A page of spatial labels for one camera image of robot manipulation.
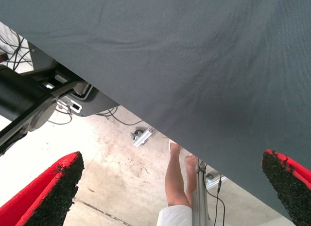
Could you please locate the dark grey table cloth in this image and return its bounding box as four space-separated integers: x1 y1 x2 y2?
0 0 311 221

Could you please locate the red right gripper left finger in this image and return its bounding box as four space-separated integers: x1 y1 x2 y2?
0 151 85 226

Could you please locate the black floor cable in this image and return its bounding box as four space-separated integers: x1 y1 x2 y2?
97 106 144 126
47 106 73 126
0 29 31 70

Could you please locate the black cable on profile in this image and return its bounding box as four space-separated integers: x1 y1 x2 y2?
205 162 225 226

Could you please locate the grey caster wheel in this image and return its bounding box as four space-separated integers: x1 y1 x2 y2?
130 130 144 141

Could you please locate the short aluminium bracket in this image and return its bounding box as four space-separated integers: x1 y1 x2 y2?
206 172 228 189
133 127 154 149

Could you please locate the long aluminium profile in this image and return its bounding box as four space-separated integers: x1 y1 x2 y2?
191 157 210 226

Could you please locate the black metal base panel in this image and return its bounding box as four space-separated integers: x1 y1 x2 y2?
28 41 120 117

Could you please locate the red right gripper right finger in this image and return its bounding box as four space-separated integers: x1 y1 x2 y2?
261 149 311 226

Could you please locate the person in white shorts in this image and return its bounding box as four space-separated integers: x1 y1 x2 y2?
156 138 198 226

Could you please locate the black frame with cylinder joint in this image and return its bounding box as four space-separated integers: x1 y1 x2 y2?
0 60 93 156

